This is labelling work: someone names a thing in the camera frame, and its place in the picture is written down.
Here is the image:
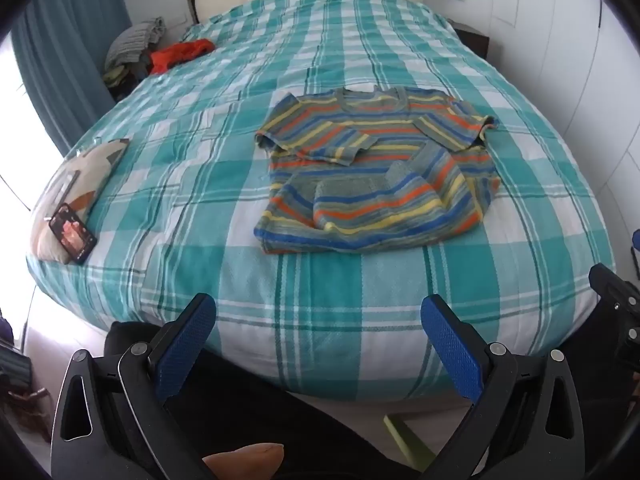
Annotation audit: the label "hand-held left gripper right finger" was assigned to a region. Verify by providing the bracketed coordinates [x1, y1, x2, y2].
[421, 294, 586, 480]

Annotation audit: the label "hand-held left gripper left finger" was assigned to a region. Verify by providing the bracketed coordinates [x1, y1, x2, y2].
[50, 292, 217, 480]

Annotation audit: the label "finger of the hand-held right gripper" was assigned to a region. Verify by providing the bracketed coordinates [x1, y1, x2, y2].
[588, 263, 640, 373]

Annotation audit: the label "striped knitted sweater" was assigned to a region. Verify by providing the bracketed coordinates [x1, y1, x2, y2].
[253, 86, 501, 255]

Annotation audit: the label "grey knitted clothes pile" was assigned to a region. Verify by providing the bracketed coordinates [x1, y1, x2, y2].
[103, 16, 167, 68]

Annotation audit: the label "green object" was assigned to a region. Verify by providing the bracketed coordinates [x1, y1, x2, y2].
[382, 412, 436, 471]

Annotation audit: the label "teal plaid blanket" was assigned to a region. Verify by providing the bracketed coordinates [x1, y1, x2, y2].
[26, 0, 617, 403]

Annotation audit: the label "person's black pants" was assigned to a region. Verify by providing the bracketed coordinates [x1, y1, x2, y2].
[102, 310, 640, 480]

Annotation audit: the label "black smartphone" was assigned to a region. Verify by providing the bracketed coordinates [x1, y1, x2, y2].
[48, 202, 97, 266]

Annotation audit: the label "patterned beige cushion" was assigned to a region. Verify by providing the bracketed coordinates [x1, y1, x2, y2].
[30, 137, 131, 263]

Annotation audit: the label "white wardrobe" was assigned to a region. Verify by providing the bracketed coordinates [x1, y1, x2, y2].
[492, 0, 640, 261]

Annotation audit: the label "orange cloth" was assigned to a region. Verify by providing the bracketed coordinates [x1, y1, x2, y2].
[149, 39, 217, 76]

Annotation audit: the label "dark wooden nightstand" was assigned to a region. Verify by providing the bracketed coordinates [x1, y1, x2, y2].
[452, 22, 491, 61]

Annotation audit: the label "blue curtain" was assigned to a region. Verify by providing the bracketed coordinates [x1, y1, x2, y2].
[10, 0, 133, 156]

